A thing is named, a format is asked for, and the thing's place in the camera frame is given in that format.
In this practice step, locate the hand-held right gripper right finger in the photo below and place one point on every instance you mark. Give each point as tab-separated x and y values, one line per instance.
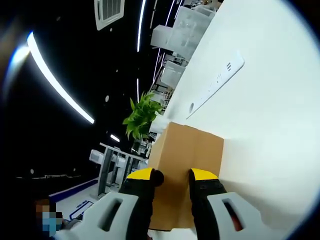
220	217

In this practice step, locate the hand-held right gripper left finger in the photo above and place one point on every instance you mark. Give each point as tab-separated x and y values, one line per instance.
112	220

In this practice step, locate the brown cardboard shoe box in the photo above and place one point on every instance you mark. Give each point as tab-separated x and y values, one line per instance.
180	150

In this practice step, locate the green plant in white pot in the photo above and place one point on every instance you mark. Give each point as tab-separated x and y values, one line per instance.
142	115

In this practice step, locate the white power strip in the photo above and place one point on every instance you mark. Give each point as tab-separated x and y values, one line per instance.
217	80

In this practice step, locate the wide ceiling light strip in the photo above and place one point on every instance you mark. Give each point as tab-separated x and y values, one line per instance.
57	80

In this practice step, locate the grey translucent desk partition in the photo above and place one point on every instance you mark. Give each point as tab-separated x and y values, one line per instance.
190	30

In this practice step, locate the thin ceiling light strip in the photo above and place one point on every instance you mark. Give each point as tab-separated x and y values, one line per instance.
141	25

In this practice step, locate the white ceiling air vent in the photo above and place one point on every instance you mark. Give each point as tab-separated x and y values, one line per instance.
108	13

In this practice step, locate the blue and white wall board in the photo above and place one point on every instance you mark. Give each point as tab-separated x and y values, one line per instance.
75	200

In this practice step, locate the grey metal frame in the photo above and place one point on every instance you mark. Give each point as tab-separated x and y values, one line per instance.
107	170

